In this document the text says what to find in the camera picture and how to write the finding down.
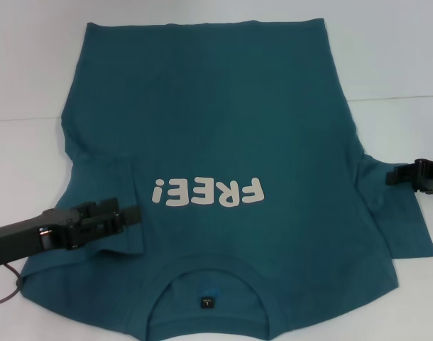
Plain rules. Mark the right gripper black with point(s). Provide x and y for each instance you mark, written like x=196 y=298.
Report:
x=431 y=177

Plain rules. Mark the teal t-shirt with FREE! print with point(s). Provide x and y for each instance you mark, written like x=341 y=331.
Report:
x=220 y=106

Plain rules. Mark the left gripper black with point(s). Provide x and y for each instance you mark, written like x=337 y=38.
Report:
x=32 y=234

